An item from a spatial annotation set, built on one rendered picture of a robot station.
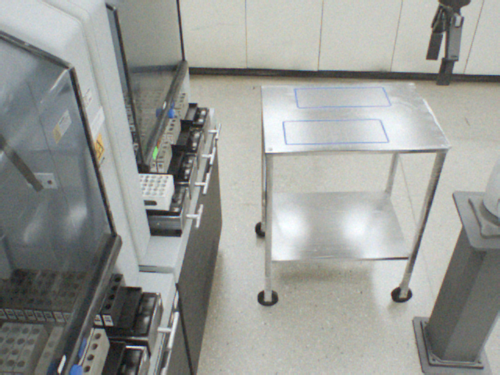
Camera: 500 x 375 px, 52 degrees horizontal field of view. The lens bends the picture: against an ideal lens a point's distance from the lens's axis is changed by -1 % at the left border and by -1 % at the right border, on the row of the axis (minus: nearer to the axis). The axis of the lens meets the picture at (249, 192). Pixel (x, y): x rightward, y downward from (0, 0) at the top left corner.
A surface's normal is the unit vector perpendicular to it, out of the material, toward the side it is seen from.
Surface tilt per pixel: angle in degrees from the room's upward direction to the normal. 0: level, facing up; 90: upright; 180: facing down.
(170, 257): 0
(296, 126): 0
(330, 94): 0
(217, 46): 90
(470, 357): 90
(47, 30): 29
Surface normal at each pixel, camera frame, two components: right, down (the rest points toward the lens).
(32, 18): 0.47, -0.65
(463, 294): -0.76, 0.43
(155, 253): -0.02, -0.76
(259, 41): -0.11, 0.65
